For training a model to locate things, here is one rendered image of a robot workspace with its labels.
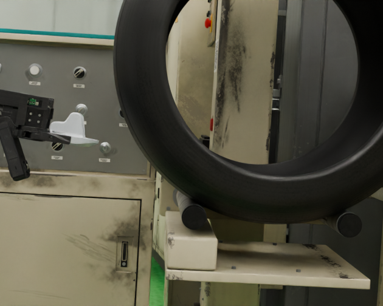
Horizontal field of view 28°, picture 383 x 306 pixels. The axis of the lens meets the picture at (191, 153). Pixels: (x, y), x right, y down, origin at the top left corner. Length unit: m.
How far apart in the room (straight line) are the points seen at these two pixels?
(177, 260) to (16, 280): 0.85
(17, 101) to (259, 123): 0.57
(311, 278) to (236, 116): 0.48
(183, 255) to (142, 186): 0.72
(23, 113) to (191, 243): 0.38
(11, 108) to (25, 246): 0.74
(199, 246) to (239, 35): 0.56
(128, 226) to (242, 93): 0.56
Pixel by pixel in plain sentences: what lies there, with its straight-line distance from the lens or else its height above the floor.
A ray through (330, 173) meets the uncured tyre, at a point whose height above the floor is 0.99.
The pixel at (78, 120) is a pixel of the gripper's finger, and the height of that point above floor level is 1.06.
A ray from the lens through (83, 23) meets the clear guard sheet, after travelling 2.11.
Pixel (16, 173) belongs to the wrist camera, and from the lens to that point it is 1.43.
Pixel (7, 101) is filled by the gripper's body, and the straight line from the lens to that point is 1.43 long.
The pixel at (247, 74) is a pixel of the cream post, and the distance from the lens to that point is 1.72.
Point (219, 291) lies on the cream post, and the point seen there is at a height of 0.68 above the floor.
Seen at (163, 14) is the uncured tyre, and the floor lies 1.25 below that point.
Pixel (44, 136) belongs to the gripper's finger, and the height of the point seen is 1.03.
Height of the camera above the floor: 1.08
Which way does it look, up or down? 3 degrees down
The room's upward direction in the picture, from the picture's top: 3 degrees clockwise
